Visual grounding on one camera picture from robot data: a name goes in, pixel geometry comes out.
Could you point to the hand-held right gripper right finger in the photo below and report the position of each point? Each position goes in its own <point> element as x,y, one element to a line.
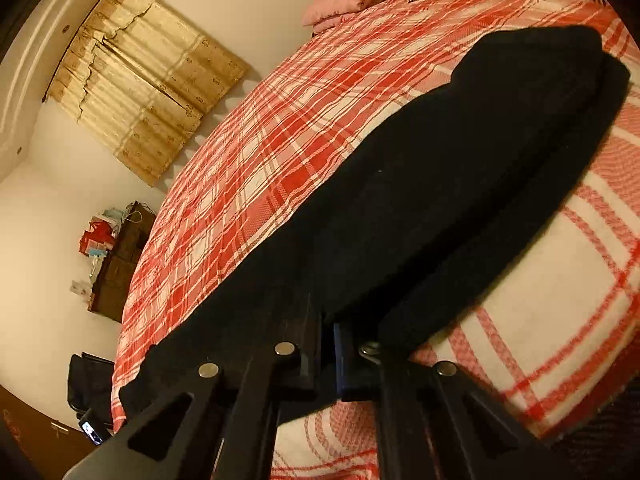
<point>341,360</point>

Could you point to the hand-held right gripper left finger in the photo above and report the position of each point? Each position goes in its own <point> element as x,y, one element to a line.
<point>300,360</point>

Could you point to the black pants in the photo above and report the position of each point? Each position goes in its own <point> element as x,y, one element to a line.
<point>425,185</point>

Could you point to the brown wooden desk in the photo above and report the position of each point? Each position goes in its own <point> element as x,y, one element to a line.
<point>120,260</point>

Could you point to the black folding chair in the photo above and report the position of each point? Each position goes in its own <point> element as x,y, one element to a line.
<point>90,385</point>

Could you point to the black smartphone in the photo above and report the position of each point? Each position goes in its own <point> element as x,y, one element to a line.
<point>92,430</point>

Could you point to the pile of red gift bags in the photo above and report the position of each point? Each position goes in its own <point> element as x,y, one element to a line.
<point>100,232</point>

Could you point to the red white plaid bed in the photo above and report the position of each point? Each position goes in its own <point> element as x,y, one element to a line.
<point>300,110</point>

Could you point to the brown wooden door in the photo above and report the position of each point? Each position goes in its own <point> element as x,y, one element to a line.
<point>30,440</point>

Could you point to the beige patterned curtain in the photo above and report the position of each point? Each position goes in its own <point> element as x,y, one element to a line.
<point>150,85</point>

